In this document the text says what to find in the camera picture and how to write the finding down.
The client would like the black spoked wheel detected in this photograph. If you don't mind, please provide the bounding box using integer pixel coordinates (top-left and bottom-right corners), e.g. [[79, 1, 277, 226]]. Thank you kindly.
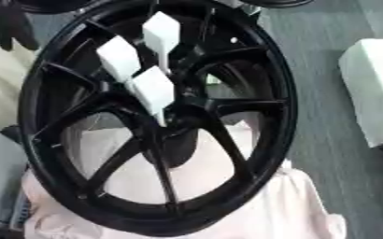
[[16, 0, 300, 238]]

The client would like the pale pink cloth stand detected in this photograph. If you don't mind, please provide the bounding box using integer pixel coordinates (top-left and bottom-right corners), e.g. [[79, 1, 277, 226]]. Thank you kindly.
[[20, 119, 348, 239]]

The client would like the white box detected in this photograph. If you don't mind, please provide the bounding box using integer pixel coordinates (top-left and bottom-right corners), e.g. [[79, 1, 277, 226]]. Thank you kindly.
[[336, 38, 383, 149]]

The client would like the black round object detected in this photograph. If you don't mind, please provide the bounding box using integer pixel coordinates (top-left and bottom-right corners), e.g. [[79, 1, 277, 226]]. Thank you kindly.
[[0, 0, 41, 52], [237, 0, 316, 9]]

